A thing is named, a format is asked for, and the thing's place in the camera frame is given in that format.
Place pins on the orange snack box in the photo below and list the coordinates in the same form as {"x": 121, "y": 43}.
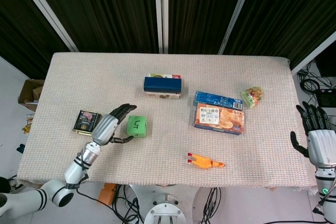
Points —
{"x": 220, "y": 119}

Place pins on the black monitor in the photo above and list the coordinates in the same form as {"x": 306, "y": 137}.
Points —
{"x": 326, "y": 62}

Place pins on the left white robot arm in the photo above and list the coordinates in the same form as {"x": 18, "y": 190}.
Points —
{"x": 74, "y": 170}

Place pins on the white printed snack box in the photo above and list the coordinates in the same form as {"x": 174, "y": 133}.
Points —
{"x": 162, "y": 96}

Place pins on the green cube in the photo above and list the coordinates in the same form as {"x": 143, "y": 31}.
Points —
{"x": 136, "y": 127}

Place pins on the white silver robot base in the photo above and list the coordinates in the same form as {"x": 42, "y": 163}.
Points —
{"x": 164, "y": 212}

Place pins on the white partition post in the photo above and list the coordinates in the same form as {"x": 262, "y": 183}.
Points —
{"x": 161, "y": 11}
{"x": 237, "y": 11}
{"x": 47, "y": 11}
{"x": 313, "y": 53}

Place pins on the orange plastic object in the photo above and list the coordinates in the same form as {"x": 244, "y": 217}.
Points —
{"x": 106, "y": 195}

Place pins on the yellow rubber chicken toy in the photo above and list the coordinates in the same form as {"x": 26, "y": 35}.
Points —
{"x": 204, "y": 162}

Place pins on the dark ribbed partition panel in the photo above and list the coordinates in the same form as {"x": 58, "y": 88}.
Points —
{"x": 286, "y": 6}
{"x": 105, "y": 6}
{"x": 202, "y": 6}
{"x": 15, "y": 24}

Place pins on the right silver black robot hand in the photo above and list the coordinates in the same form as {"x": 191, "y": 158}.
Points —
{"x": 323, "y": 145}

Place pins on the long blue cookie box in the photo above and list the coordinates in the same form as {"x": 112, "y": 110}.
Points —
{"x": 210, "y": 98}

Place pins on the dark blue box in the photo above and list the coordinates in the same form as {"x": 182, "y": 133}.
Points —
{"x": 162, "y": 85}

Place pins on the black gold meat can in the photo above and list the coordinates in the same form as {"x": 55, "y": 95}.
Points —
{"x": 86, "y": 123}

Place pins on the brown cardboard box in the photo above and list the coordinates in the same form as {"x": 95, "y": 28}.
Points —
{"x": 27, "y": 93}

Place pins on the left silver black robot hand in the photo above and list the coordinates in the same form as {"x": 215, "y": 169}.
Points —
{"x": 105, "y": 129}

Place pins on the green snack packet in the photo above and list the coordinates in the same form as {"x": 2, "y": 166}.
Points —
{"x": 250, "y": 96}

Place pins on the yellow floor scrap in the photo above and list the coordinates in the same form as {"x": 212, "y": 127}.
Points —
{"x": 27, "y": 127}

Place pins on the beige woven tablecloth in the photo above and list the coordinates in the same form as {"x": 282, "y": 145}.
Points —
{"x": 105, "y": 77}

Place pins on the black flat device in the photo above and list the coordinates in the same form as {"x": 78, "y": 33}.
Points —
{"x": 326, "y": 99}

